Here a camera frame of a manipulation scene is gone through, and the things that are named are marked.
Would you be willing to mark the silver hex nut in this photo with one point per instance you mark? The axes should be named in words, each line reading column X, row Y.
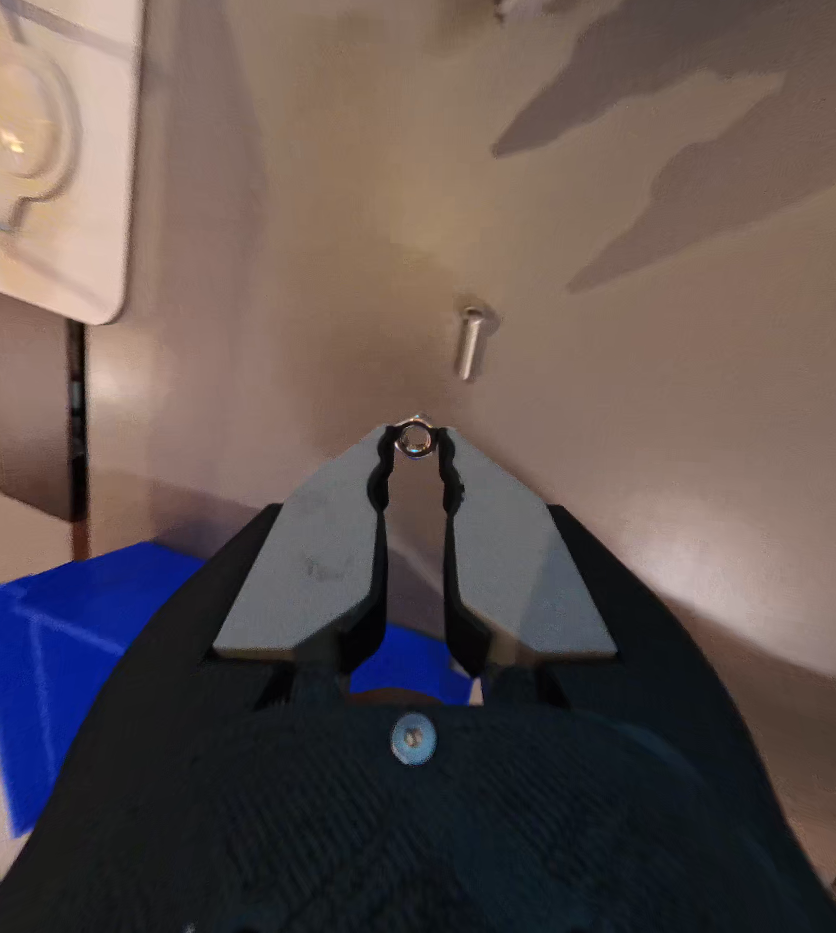
column 414, row 440

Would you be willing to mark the white document stand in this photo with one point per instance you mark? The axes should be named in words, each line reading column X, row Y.
column 97, row 219

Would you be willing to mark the silver hex bolt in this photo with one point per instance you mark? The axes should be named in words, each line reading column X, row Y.
column 470, row 342

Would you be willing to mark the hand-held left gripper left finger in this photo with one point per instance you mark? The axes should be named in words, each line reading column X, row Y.
column 308, row 568

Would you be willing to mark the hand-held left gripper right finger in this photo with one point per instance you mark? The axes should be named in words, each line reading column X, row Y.
column 513, row 576

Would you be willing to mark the blue plastic bin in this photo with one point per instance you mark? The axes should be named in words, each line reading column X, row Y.
column 61, row 656

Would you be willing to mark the grey desk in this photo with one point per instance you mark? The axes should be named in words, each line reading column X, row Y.
column 680, row 437

